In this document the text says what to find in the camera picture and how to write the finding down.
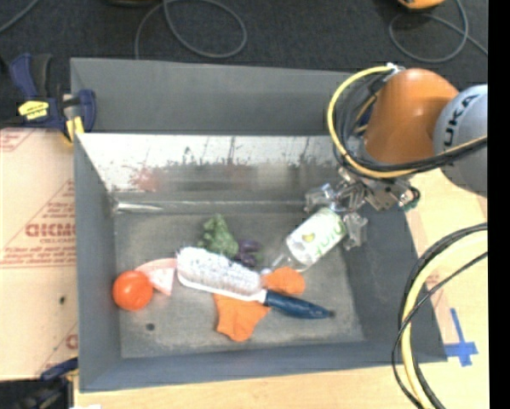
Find white brush blue handle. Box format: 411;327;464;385
175;245;336;320

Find purple toy grapes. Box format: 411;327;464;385
236;239;265;269

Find green toy broccoli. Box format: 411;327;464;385
196;213;240;259

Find clear plastic bottle green label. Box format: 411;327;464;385
271;206;349;274

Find orange ball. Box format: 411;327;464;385
112;270;155;312

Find grey metal bin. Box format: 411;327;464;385
69;57;448;394

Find brown cardboard board red print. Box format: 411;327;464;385
0;127;79;383

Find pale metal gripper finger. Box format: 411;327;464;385
303;183;338;213
342;211;370;251

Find pink toy melon slice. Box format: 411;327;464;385
135;257;180;297

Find orange cloth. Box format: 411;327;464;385
213;266;307;343

